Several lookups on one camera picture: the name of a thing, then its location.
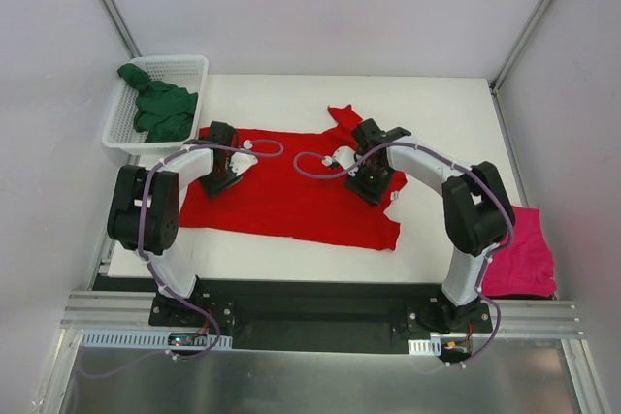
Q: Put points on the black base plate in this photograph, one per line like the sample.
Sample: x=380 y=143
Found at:
x=298 y=316

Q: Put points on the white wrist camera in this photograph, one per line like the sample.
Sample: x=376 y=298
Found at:
x=342 y=159
x=242 y=160

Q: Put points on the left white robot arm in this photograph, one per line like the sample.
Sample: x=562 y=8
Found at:
x=144 y=215

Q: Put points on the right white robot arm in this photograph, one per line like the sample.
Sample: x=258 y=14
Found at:
x=477 y=213

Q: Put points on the aluminium frame rail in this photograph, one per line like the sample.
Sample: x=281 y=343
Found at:
x=520 y=318

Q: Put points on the left white cable duct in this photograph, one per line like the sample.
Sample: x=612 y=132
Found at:
x=156 y=340

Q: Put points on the white cable duct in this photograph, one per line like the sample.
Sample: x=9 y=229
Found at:
x=156 y=340
x=425 y=347

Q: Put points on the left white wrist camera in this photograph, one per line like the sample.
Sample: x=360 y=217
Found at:
x=242 y=160

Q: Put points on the white plastic basket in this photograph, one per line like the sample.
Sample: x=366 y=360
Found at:
x=184 y=70

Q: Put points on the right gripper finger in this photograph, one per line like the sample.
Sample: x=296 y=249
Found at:
x=374 y=198
x=358 y=187

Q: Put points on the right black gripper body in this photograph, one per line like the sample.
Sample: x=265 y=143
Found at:
x=364 y=191

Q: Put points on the red t shirt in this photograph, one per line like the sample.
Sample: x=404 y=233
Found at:
x=273 y=199

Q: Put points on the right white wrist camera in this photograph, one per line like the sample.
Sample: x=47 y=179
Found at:
x=342 y=159

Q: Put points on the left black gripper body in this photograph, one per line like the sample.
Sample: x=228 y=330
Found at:
x=215 y=184

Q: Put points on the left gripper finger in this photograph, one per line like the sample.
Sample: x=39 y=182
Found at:
x=211 y=189
x=227 y=183

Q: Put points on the right white cable duct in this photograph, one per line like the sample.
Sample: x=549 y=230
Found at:
x=425 y=347

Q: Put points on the right aluminium corner post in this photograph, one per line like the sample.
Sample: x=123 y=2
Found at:
x=526 y=35

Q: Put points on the left aluminium corner post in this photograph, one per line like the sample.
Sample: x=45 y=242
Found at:
x=104 y=2

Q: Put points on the aluminium corner post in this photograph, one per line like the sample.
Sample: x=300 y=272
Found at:
x=526 y=35
x=104 y=2

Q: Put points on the pink folded t shirt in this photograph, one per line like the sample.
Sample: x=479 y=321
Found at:
x=526 y=268

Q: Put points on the green t shirt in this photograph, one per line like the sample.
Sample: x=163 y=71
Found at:
x=165 y=112

